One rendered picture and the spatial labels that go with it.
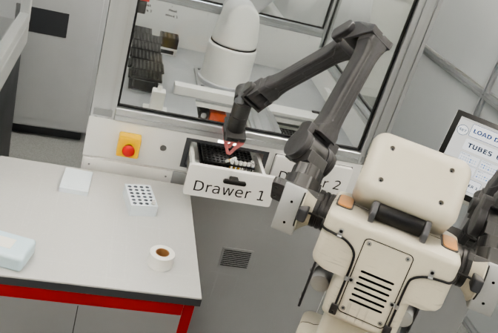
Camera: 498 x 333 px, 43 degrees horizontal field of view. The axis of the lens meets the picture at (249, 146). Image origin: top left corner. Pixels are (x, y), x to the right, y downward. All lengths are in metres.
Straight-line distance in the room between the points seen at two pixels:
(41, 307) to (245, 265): 0.93
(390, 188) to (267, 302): 1.36
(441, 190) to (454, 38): 2.64
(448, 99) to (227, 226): 1.90
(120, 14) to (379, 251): 1.09
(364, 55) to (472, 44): 2.19
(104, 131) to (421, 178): 1.14
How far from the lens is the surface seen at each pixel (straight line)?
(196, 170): 1.96
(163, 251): 1.78
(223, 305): 2.54
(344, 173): 2.26
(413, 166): 1.30
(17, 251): 1.68
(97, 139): 2.12
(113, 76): 2.02
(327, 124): 1.48
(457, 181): 1.31
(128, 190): 2.00
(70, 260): 1.74
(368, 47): 1.59
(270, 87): 1.84
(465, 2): 3.90
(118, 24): 1.97
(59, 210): 1.92
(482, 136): 2.39
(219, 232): 2.32
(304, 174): 1.38
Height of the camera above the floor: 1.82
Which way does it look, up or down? 24 degrees down
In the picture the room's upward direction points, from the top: 17 degrees clockwise
